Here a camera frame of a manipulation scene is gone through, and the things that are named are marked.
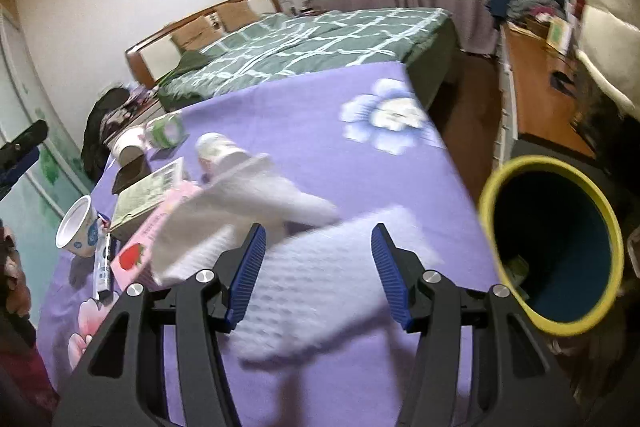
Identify white waffle paper towel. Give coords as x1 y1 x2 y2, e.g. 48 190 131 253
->
227 204 418 363

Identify white plastic bottle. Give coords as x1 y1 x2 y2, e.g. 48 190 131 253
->
195 132 248 182

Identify white crumpled tissue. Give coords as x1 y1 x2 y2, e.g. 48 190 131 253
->
150 154 341 288

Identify bed with green quilt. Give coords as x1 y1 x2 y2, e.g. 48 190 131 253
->
157 7 448 110

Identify wooden headboard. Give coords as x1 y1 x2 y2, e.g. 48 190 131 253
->
125 0 286 90

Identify green and white can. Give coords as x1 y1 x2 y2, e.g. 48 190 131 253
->
145 112 187 150

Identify pink strawberry box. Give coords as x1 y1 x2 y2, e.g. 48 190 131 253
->
109 179 203 293

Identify wooden desk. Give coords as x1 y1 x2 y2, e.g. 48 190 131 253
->
495 19 601 168

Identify dark brown wallet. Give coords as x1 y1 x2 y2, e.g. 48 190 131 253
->
111 157 151 195

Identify black bag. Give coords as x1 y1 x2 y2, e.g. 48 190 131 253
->
81 87 132 182

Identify frosted wardrobe door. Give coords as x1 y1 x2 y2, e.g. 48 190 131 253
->
0 7 96 258

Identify yellow rimmed blue bin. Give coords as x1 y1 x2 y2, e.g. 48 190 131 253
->
477 155 626 338

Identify dark blue strap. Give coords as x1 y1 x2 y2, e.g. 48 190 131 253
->
550 72 585 96

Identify dark green bed skirt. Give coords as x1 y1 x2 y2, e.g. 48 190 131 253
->
405 14 463 108

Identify black handbag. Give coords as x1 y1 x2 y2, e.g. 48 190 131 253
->
570 67 633 160

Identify person's dark red clothing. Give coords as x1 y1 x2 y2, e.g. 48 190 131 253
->
0 217 61 427

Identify beige cup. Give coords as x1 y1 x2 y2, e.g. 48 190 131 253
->
111 128 148 165

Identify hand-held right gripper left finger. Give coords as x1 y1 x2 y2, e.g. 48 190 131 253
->
52 223 268 427

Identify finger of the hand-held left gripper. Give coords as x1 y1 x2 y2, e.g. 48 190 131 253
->
0 119 49 202

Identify green printed carton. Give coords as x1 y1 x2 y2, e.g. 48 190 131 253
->
109 157 186 240

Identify brown pillow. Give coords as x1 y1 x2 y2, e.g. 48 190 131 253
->
216 1 256 30
170 14 216 52

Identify white puffer jacket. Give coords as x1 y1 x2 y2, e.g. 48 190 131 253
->
570 0 640 108

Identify white tube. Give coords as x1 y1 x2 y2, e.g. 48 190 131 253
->
93 227 117 303

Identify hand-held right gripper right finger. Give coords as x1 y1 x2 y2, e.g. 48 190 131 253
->
371 223 583 427

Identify white paper cup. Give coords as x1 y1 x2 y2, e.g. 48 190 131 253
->
55 195 101 258

